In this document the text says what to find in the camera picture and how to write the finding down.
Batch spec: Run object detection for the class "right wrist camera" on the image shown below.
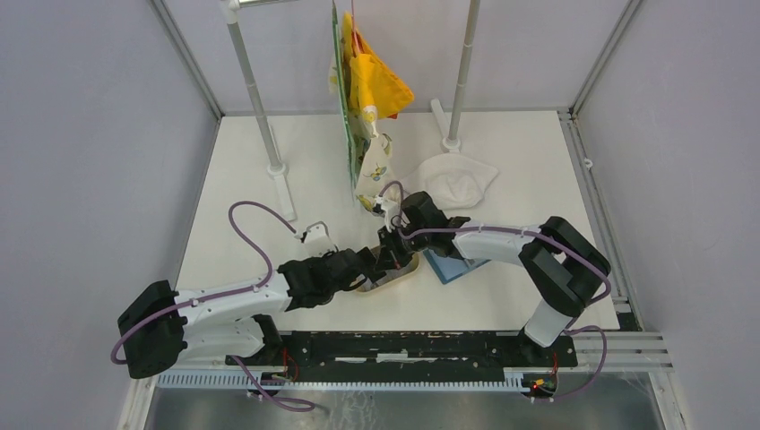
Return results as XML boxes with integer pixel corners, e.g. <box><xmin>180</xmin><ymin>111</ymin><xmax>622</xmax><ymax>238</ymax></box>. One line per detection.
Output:
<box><xmin>372</xmin><ymin>195</ymin><xmax>402</xmax><ymax>232</ymax></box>

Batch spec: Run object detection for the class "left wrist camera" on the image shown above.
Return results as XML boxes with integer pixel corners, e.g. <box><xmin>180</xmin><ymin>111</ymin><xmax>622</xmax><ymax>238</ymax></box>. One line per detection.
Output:
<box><xmin>301</xmin><ymin>221</ymin><xmax>337</xmax><ymax>257</ymax></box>

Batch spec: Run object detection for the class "blue leather card holder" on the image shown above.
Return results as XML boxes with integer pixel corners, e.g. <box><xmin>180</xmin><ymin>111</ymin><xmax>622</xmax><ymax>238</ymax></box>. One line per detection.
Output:
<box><xmin>423</xmin><ymin>250</ymin><xmax>488</xmax><ymax>285</ymax></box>

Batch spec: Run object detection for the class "white crumpled cloth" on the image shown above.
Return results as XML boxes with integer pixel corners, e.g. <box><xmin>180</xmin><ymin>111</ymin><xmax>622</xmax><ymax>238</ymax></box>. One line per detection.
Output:
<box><xmin>402</xmin><ymin>153</ymin><xmax>499</xmax><ymax>210</ymax></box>

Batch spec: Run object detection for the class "right rack pole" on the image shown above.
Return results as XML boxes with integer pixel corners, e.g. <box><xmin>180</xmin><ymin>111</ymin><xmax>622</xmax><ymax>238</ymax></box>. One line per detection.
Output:
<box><xmin>429</xmin><ymin>0</ymin><xmax>481</xmax><ymax>153</ymax></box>

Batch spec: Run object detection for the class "light green hanging cloth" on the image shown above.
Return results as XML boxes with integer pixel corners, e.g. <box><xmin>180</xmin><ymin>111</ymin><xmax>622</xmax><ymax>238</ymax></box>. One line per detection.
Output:
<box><xmin>332</xmin><ymin>1</ymin><xmax>358</xmax><ymax>193</ymax></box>

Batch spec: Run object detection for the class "beige oval tray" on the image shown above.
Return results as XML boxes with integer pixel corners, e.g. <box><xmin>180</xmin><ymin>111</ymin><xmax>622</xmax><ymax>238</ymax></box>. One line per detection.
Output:
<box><xmin>355</xmin><ymin>254</ymin><xmax>420</xmax><ymax>293</ymax></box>

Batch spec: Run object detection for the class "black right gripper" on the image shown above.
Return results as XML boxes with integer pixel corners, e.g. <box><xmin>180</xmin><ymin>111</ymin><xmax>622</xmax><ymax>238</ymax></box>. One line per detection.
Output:
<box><xmin>375</xmin><ymin>220</ymin><xmax>430</xmax><ymax>272</ymax></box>

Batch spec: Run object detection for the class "yellow hanging cloth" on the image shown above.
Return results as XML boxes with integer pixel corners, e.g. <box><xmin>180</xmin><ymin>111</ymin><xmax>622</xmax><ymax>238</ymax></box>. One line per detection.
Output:
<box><xmin>341</xmin><ymin>12</ymin><xmax>415</xmax><ymax>123</ymax></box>

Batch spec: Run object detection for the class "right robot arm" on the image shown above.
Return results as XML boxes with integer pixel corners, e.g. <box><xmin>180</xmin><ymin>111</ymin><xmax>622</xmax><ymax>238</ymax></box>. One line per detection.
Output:
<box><xmin>371</xmin><ymin>191</ymin><xmax>611</xmax><ymax>366</ymax></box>

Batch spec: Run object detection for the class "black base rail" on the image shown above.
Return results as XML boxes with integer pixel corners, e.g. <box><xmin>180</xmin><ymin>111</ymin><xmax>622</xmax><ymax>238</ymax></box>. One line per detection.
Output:
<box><xmin>242</xmin><ymin>331</ymin><xmax>578</xmax><ymax>383</ymax></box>

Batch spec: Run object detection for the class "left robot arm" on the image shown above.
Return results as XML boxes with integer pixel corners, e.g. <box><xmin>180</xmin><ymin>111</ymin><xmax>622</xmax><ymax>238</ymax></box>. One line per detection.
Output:
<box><xmin>112</xmin><ymin>247</ymin><xmax>387</xmax><ymax>379</ymax></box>

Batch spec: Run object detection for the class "white slotted cable duct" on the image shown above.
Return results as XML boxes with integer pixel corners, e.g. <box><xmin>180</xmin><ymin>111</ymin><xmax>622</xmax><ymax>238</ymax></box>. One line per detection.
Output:
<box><xmin>155</xmin><ymin>370</ymin><xmax>559</xmax><ymax>393</ymax></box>

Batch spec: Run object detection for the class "rack pole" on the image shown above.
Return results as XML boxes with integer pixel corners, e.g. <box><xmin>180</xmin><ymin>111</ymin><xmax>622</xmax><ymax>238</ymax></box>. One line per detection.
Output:
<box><xmin>429</xmin><ymin>0</ymin><xmax>481</xmax><ymax>153</ymax></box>
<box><xmin>219</xmin><ymin>0</ymin><xmax>297</xmax><ymax>221</ymax></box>

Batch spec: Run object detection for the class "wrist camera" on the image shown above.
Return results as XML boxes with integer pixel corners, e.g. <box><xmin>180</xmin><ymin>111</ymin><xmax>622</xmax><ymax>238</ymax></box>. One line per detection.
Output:
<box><xmin>301</xmin><ymin>221</ymin><xmax>337</xmax><ymax>257</ymax></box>
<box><xmin>372</xmin><ymin>195</ymin><xmax>402</xmax><ymax>232</ymax></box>

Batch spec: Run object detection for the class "dinosaur print hanging cloth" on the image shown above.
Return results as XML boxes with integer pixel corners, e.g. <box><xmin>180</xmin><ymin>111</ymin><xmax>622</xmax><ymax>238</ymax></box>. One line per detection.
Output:
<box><xmin>329</xmin><ymin>61</ymin><xmax>394</xmax><ymax>212</ymax></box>

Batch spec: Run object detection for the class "left rack pole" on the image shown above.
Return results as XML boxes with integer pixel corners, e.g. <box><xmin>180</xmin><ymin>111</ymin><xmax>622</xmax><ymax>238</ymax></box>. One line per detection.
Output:
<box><xmin>219</xmin><ymin>0</ymin><xmax>297</xmax><ymax>221</ymax></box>

